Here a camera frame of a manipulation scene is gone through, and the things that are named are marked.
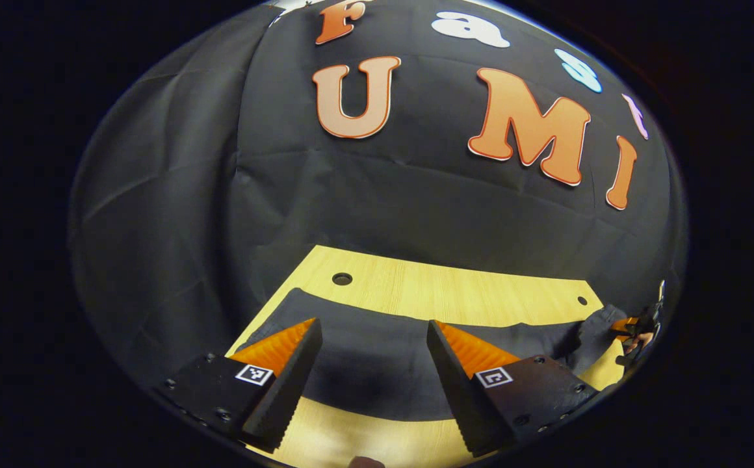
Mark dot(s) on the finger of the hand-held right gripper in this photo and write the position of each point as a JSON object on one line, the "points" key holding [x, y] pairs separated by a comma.
{"points": [[625, 325]]}

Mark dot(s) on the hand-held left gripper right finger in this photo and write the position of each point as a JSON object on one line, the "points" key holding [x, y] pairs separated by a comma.
{"points": [[458, 390]]}

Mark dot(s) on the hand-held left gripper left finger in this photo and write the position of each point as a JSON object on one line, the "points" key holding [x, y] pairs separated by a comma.
{"points": [[292, 383]]}

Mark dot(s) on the dark grey jeans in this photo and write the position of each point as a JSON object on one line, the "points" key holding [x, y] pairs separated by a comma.
{"points": [[377, 351]]}

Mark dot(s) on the black backdrop cloth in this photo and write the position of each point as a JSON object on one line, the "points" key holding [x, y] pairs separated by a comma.
{"points": [[383, 195]]}

